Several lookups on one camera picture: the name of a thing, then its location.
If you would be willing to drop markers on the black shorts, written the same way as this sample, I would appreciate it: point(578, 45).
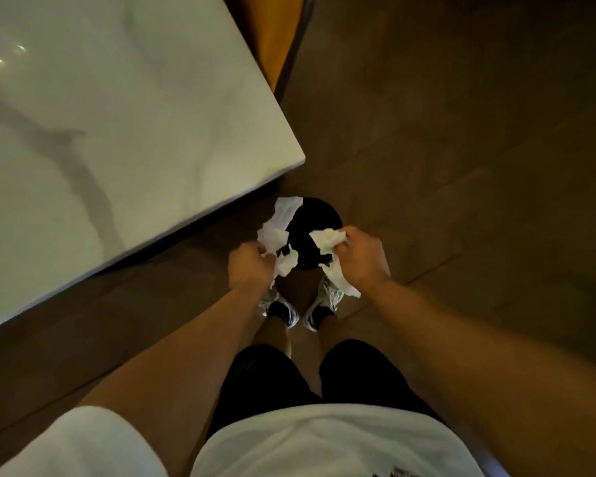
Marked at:
point(263, 380)

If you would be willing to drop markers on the white t-shirt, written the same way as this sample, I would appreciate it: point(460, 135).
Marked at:
point(328, 442)

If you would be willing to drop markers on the person's right forearm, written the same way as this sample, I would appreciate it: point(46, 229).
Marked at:
point(477, 362)

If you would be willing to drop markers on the person's left fingers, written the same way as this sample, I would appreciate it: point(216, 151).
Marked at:
point(267, 265)

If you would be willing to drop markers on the long torn white tissue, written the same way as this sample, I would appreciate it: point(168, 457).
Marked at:
point(278, 233)

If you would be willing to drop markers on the person's left hand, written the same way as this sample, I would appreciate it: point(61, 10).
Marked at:
point(248, 268)

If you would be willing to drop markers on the person's left forearm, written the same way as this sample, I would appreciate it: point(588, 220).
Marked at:
point(188, 362)

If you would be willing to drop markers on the person's left silver sneaker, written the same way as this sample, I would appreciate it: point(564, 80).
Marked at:
point(280, 307)

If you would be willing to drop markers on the person's silver sneaker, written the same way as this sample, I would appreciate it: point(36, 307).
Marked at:
point(323, 305)
point(280, 307)

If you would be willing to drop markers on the person's right silver sneaker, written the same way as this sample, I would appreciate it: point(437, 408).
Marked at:
point(323, 305)

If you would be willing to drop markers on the black round waste bin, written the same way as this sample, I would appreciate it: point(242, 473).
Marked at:
point(312, 218)

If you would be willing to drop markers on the orange chair with dark frame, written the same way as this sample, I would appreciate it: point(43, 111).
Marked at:
point(273, 34)

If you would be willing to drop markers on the person's right hand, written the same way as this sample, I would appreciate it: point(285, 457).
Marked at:
point(365, 263)

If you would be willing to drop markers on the person's right fingers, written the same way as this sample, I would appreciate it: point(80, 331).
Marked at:
point(342, 253)

